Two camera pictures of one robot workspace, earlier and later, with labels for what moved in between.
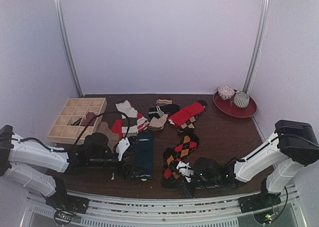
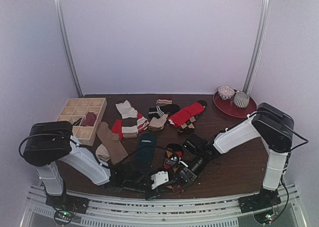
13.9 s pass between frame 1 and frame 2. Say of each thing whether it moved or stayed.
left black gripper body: moved
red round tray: stayed
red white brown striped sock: stayed
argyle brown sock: stayed
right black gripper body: moved
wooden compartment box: stayed
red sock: stayed
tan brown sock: stayed
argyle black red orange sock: moved
